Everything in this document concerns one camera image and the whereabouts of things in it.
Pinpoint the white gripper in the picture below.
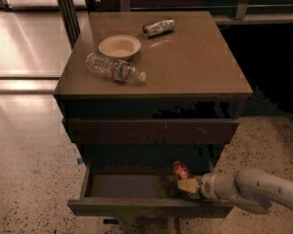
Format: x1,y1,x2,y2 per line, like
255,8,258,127
177,174,218,200

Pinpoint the red coke can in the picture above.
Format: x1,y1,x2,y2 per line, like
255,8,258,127
172,161,194,180

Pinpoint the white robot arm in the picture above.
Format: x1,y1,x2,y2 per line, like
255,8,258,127
174,168,293,215

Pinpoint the open middle drawer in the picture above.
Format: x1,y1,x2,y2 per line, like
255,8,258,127
67,163,232,218

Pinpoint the brown drawer cabinet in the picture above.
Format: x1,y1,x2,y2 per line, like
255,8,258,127
53,11,254,226

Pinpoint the closed top drawer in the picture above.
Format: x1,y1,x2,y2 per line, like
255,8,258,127
63,118,238,144

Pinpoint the silver energy drink can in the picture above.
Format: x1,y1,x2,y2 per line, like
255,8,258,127
143,19,176,38

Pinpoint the blue tape piece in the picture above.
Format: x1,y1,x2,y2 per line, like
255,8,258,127
77,158,84,165

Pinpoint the clear plastic water bottle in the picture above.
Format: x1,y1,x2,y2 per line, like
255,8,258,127
85,53,147,86

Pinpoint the cream paper bowl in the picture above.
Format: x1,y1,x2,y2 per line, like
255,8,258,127
99,35,141,60

